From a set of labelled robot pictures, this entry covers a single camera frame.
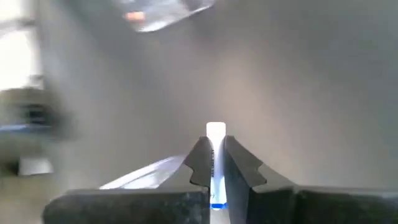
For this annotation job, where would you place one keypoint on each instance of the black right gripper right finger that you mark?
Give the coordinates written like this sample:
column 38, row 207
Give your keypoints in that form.
column 295, row 207

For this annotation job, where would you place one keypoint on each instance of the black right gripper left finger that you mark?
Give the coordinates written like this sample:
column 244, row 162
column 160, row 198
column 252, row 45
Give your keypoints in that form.
column 140, row 207

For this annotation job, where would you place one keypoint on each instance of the white battery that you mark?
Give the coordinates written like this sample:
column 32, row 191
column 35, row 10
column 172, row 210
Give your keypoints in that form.
column 216, row 130

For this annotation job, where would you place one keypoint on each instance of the clear plastic bin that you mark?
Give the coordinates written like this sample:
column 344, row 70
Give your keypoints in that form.
column 146, row 177
column 174, row 12

